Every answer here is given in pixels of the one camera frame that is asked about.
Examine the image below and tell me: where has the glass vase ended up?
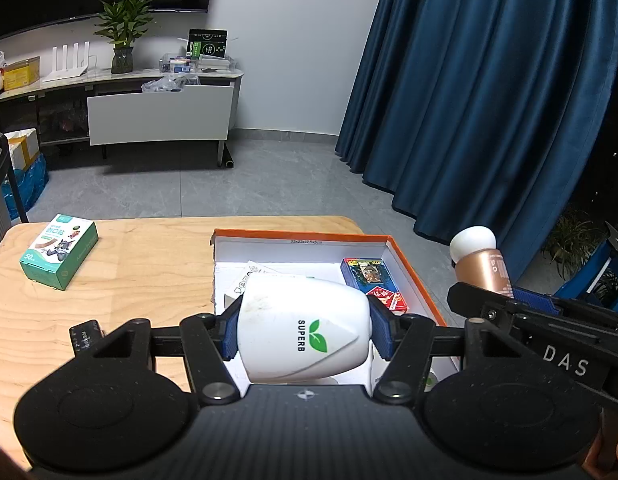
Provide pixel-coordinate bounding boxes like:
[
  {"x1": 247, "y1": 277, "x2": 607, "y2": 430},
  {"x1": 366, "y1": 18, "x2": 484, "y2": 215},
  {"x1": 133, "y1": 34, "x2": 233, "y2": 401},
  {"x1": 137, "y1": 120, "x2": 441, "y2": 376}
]
[{"x1": 111, "y1": 46, "x2": 135, "y2": 75}]

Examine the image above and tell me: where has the yellow box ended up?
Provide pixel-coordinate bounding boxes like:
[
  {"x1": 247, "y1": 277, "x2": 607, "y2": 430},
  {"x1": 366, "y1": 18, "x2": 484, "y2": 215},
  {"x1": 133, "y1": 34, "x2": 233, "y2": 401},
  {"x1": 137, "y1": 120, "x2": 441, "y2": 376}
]
[{"x1": 2, "y1": 57, "x2": 41, "y2": 92}]

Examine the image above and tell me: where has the bronze tube with white cap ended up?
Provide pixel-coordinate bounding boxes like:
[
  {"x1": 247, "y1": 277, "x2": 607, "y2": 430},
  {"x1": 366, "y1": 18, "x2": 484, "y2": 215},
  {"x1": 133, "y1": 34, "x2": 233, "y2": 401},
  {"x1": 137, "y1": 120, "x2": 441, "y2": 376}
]
[{"x1": 449, "y1": 226, "x2": 516, "y2": 297}]

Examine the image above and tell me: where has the dark blue curtain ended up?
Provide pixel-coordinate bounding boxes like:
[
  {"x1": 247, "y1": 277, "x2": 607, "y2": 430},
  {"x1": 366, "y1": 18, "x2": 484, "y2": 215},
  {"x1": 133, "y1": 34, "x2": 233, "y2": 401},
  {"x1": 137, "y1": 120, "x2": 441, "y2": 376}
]
[{"x1": 335, "y1": 0, "x2": 618, "y2": 282}]

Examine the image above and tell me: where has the person's right hand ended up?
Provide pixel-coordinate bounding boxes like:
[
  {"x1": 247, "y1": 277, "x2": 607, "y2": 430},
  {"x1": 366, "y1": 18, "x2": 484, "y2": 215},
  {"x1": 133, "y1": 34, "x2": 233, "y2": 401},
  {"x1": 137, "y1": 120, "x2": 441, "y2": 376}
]
[{"x1": 583, "y1": 410, "x2": 618, "y2": 480}]

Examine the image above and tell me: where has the white printed small box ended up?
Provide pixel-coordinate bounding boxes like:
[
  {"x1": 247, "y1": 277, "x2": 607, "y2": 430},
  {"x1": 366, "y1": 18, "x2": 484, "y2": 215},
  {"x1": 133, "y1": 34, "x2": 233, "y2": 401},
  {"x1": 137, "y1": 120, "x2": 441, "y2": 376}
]
[{"x1": 214, "y1": 259, "x2": 316, "y2": 317}]

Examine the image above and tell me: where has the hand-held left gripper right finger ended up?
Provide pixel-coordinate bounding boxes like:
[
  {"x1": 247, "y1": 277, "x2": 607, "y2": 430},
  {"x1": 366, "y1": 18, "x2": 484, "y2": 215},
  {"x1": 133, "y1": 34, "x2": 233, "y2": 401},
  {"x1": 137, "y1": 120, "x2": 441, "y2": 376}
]
[{"x1": 366, "y1": 294, "x2": 521, "y2": 407}]

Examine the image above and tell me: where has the green cartoon mask box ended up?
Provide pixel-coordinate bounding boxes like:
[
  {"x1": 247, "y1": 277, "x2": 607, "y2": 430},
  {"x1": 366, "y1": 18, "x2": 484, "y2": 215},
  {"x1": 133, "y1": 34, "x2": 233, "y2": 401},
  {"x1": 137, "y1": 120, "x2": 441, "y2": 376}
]
[{"x1": 18, "y1": 213, "x2": 99, "y2": 291}]

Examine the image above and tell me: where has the white router with antennas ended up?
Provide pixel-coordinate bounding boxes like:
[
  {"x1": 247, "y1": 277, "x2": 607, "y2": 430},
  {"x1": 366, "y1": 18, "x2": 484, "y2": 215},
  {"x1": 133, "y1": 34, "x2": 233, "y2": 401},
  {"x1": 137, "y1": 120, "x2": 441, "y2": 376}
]
[{"x1": 42, "y1": 42, "x2": 90, "y2": 84}]

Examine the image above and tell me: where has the white Superb bottle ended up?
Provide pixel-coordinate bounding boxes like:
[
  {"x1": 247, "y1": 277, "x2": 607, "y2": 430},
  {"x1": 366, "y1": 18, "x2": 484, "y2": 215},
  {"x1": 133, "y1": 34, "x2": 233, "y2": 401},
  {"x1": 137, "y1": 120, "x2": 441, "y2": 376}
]
[{"x1": 236, "y1": 275, "x2": 374, "y2": 385}]

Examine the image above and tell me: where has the green leafy plant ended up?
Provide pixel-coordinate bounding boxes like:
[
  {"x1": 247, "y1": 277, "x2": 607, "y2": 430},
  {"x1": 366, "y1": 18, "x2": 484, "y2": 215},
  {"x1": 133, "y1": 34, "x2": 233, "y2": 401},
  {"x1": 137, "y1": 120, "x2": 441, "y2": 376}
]
[{"x1": 91, "y1": 0, "x2": 170, "y2": 52}]

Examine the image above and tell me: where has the clear plastic box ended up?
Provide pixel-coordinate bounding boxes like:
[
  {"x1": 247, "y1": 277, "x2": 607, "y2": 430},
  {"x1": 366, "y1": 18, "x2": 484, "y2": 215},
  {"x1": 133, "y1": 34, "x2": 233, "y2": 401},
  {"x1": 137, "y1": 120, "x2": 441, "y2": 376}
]
[{"x1": 158, "y1": 53, "x2": 198, "y2": 74}]

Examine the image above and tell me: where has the stack of flat boxes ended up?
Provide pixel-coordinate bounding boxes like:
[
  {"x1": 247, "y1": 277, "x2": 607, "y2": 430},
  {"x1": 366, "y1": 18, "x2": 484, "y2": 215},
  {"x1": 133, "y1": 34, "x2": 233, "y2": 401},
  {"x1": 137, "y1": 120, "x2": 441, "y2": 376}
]
[{"x1": 196, "y1": 53, "x2": 235, "y2": 72}]

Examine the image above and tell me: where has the crumpled clear plastic bag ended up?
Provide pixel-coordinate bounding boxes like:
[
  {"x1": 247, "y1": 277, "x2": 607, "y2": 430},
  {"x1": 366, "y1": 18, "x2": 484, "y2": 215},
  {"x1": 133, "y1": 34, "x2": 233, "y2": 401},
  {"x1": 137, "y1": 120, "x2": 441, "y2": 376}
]
[{"x1": 141, "y1": 73, "x2": 201, "y2": 94}]

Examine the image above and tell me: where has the orange-edged white cardboard box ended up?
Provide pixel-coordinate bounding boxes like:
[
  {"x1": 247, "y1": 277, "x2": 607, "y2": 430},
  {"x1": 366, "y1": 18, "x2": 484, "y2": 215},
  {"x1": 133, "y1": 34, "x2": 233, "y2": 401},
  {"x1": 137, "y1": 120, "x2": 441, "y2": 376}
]
[{"x1": 209, "y1": 228, "x2": 463, "y2": 402}]

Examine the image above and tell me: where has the green and black box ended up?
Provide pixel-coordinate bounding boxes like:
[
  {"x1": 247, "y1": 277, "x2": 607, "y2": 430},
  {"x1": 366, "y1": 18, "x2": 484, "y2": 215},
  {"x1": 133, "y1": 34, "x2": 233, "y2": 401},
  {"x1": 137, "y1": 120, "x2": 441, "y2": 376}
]
[{"x1": 186, "y1": 28, "x2": 229, "y2": 59}]

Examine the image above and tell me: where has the white curved sideboard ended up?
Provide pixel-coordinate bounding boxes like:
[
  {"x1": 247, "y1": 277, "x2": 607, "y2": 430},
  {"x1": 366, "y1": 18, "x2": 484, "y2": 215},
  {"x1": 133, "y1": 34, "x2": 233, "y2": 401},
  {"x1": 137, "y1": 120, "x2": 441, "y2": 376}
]
[{"x1": 0, "y1": 66, "x2": 245, "y2": 169}]

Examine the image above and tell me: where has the blue chair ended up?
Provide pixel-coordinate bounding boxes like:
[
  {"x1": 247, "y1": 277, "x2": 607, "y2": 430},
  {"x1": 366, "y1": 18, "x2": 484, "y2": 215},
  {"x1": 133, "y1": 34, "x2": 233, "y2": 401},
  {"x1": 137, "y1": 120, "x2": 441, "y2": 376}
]
[{"x1": 554, "y1": 222, "x2": 618, "y2": 312}]

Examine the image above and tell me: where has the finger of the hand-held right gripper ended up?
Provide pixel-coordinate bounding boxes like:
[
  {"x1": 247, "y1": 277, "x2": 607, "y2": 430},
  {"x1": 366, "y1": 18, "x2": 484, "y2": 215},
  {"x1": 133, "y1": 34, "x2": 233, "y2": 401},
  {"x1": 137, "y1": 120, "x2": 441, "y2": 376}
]
[
  {"x1": 446, "y1": 282, "x2": 526, "y2": 334},
  {"x1": 511, "y1": 287, "x2": 618, "y2": 333}
]

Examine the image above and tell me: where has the white and yellow carton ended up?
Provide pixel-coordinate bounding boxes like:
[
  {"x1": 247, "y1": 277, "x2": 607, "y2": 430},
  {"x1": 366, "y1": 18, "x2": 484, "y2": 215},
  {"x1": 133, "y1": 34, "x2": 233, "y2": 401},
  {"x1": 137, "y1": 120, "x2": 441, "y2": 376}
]
[{"x1": 3, "y1": 128, "x2": 41, "y2": 171}]

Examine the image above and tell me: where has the red and blue card box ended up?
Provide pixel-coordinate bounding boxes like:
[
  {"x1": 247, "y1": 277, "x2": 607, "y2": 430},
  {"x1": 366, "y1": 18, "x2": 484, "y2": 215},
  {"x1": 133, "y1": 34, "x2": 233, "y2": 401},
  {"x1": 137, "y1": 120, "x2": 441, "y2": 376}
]
[{"x1": 340, "y1": 256, "x2": 409, "y2": 316}]

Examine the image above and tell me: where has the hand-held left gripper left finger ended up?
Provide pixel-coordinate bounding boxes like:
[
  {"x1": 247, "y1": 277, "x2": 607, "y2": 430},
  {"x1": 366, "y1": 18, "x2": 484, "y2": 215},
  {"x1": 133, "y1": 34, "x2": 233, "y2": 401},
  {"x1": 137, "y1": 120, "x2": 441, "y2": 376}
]
[{"x1": 91, "y1": 302, "x2": 242, "y2": 408}]

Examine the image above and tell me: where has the potted floor plant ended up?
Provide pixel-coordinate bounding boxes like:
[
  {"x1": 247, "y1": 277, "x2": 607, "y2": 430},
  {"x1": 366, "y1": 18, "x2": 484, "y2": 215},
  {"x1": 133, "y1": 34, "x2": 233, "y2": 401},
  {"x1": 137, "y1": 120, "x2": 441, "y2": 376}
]
[{"x1": 541, "y1": 207, "x2": 608, "y2": 282}]

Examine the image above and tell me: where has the black charger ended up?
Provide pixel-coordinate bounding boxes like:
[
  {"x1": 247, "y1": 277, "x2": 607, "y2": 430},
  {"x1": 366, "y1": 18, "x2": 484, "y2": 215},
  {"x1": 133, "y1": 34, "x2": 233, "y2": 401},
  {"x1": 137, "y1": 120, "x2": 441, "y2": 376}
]
[{"x1": 68, "y1": 318, "x2": 106, "y2": 357}]

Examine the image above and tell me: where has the blue bag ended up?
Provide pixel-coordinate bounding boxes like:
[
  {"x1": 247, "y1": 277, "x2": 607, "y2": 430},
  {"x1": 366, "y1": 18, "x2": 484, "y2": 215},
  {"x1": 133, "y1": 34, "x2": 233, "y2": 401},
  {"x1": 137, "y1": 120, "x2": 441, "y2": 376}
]
[{"x1": 1, "y1": 152, "x2": 50, "y2": 221}]

